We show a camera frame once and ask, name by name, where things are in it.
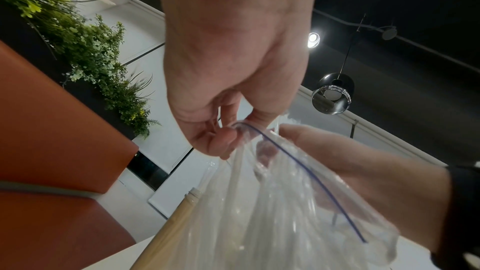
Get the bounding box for person's right hand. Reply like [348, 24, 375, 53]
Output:
[255, 123, 453, 253]

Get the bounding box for person's left hand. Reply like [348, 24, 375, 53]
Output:
[148, 0, 318, 161]

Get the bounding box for clear plastic zip bag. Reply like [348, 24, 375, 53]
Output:
[186, 111, 401, 270]

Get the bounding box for chrome pendant lamp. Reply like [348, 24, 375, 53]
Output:
[311, 15, 366, 116]

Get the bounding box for green artificial plants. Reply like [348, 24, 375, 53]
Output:
[0, 0, 163, 140]

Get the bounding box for black ceiling track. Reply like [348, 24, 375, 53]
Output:
[312, 8, 480, 57]

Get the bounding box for light wooden stick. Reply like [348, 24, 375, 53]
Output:
[133, 187, 206, 270]

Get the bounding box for orange upholstered bench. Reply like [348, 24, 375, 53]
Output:
[0, 40, 140, 270]

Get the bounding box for black planter box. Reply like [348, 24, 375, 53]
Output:
[0, 4, 138, 142]

